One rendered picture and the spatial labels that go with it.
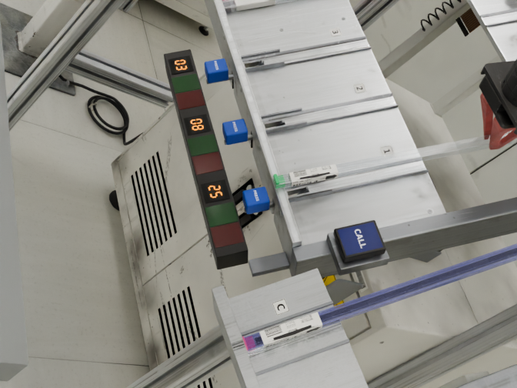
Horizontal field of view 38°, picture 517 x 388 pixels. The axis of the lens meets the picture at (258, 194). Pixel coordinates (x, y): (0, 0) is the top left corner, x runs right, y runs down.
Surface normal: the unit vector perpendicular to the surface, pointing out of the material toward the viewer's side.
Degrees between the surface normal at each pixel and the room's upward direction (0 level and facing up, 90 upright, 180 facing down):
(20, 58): 0
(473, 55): 90
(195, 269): 90
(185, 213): 90
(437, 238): 90
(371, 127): 44
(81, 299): 0
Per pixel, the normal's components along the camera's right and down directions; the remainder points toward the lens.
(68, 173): 0.68, -0.53
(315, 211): 0.01, -0.54
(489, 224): 0.25, 0.82
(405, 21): -0.69, -0.22
